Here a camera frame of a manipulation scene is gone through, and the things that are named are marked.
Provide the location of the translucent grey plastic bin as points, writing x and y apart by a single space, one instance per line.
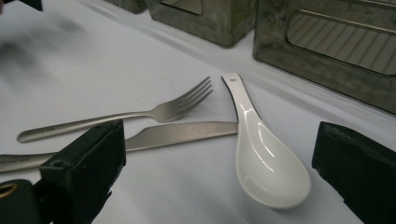
327 74
214 28
127 4

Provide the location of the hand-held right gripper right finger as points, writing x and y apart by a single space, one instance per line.
361 174

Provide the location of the stainless steel fork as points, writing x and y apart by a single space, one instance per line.
162 112

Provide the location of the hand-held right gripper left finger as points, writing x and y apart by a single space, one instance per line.
81 174

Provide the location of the white ceramic soup spoon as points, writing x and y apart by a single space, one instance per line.
271 174

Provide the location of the white table cover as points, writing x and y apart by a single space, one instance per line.
186 193

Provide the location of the stainless steel table knife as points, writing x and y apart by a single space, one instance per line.
180 132

